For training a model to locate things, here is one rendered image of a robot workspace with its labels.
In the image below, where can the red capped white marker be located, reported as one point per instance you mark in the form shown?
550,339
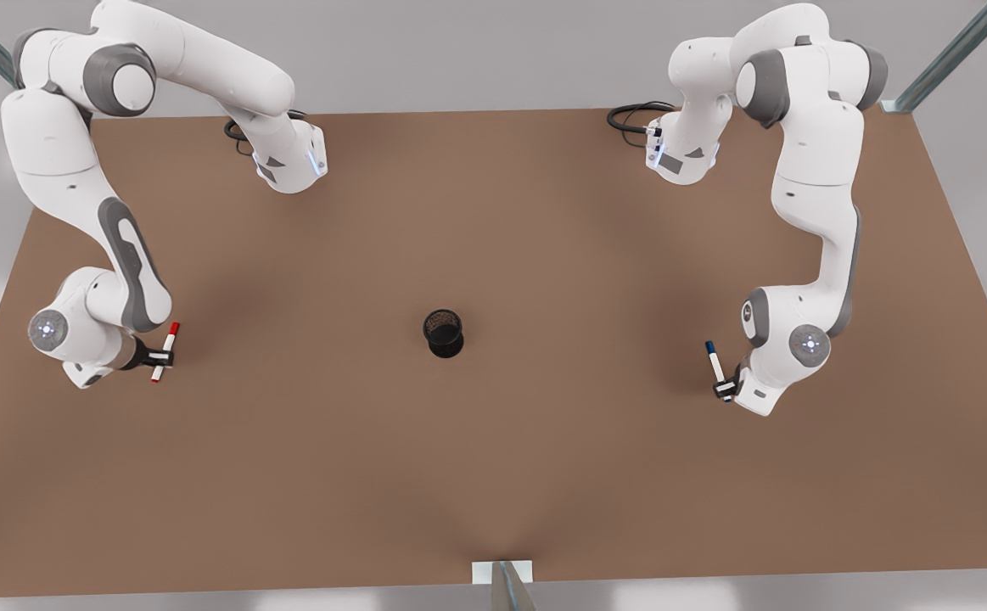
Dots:
165,351

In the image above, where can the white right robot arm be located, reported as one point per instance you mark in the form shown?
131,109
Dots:
52,144

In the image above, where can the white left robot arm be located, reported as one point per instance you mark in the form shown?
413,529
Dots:
815,170

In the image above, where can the black mesh pen cup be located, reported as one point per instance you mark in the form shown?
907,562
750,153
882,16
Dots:
444,333

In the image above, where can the blue capped white marker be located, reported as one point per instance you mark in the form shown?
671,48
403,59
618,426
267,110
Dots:
716,366

